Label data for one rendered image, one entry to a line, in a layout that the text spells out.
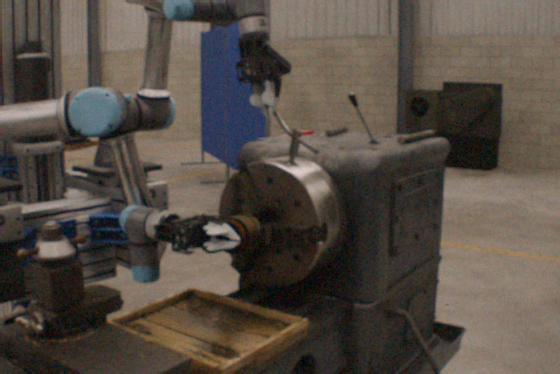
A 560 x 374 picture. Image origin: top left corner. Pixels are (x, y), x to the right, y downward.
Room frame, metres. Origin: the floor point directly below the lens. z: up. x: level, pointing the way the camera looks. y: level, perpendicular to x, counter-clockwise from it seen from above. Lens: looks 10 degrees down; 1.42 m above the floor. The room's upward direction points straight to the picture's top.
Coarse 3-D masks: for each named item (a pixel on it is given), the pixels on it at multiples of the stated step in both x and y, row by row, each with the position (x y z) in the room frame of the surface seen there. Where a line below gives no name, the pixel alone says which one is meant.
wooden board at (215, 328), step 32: (192, 288) 1.40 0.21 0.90; (128, 320) 1.22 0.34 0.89; (160, 320) 1.24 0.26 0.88; (192, 320) 1.24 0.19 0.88; (224, 320) 1.24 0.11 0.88; (256, 320) 1.25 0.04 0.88; (288, 320) 1.22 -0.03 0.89; (192, 352) 1.07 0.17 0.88; (224, 352) 1.08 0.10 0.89; (256, 352) 1.05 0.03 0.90
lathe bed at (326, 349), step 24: (240, 288) 1.52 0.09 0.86; (264, 288) 1.52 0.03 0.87; (288, 312) 1.41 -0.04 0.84; (312, 312) 1.39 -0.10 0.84; (336, 312) 1.34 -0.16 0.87; (312, 336) 1.25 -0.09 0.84; (336, 336) 1.37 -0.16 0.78; (288, 360) 1.20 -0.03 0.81; (312, 360) 1.29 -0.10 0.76; (336, 360) 1.37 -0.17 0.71
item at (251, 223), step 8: (240, 216) 1.30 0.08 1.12; (248, 216) 1.30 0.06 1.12; (232, 224) 1.26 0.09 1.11; (240, 224) 1.27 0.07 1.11; (248, 224) 1.27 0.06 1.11; (256, 224) 1.29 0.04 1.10; (240, 232) 1.25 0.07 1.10; (248, 232) 1.26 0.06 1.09; (256, 232) 1.28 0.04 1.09; (240, 240) 1.24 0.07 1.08; (248, 240) 1.26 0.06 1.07; (256, 240) 1.28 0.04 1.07; (232, 248) 1.26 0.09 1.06; (240, 248) 1.25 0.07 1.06; (248, 248) 1.27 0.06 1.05
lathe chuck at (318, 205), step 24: (264, 168) 1.38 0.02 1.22; (288, 168) 1.35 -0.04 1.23; (312, 168) 1.40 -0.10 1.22; (264, 192) 1.38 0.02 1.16; (288, 192) 1.34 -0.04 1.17; (312, 192) 1.31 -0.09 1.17; (264, 216) 1.45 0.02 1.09; (288, 216) 1.34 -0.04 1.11; (312, 216) 1.30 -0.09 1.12; (336, 216) 1.35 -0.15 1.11; (336, 240) 1.35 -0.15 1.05; (264, 264) 1.38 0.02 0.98; (288, 264) 1.34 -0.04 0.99; (312, 264) 1.30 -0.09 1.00
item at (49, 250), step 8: (40, 240) 0.97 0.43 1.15; (64, 240) 0.98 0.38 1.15; (40, 248) 0.96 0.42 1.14; (48, 248) 0.95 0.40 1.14; (56, 248) 0.96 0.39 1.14; (64, 248) 0.97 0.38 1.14; (72, 248) 0.99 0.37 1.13; (40, 256) 0.95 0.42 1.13; (48, 256) 0.95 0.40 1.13; (56, 256) 0.95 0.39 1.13; (64, 256) 0.96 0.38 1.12
